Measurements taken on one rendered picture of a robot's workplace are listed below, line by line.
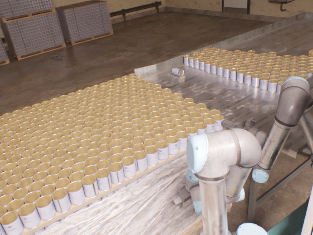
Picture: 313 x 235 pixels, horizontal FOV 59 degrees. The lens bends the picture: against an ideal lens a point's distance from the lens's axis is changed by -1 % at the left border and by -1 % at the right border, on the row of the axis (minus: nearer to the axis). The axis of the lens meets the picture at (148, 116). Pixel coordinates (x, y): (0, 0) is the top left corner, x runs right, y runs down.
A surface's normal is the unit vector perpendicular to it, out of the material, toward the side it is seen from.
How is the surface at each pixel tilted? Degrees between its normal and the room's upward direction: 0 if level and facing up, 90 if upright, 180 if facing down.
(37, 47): 90
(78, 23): 88
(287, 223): 0
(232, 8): 90
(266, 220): 0
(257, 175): 90
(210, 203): 82
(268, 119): 0
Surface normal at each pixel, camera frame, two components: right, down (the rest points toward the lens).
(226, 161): 0.13, 0.48
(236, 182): -0.29, 0.76
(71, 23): 0.56, 0.37
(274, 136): -0.81, 0.28
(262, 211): -0.12, -0.86
